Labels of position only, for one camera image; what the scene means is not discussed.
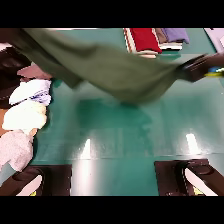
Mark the olive green garment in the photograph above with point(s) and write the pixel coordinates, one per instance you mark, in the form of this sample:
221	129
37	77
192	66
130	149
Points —
113	68

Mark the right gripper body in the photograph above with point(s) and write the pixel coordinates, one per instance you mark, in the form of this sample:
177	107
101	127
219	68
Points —
195	68

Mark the white and lilac garment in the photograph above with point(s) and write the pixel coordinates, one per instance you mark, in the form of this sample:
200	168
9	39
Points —
31	90

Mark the pale pink garment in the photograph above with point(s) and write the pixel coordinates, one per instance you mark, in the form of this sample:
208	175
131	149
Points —
15	148

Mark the black garment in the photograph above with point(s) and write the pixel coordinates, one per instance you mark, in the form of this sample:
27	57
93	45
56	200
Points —
11	70

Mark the dusty pink garment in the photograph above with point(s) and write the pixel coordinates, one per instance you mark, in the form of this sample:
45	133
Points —
35	71

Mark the pale lilac garment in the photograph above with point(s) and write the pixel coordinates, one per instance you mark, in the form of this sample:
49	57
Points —
216	39

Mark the red garment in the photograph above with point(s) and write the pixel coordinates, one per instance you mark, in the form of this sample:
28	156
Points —
143	39

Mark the purple garment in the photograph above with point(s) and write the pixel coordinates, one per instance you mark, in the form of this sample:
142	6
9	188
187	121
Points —
176	35

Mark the cream garment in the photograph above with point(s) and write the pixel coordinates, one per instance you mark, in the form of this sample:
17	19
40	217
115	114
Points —
25	115

